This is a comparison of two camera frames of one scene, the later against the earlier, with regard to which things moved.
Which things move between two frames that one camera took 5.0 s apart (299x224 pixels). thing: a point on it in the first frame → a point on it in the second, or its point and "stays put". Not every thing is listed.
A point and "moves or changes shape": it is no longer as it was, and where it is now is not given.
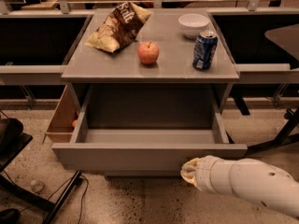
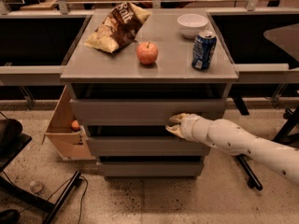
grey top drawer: [146, 127] moves or changes shape
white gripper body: [206, 173] → [189, 129]
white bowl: [192, 24] stays put
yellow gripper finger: [188, 173] → [176, 130]
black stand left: [12, 139] stays put
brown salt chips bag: [120, 28] stays put
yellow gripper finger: [193, 163] → [179, 118]
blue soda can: [205, 48] stays put
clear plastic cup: [37, 187] stays put
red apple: [148, 52] stays put
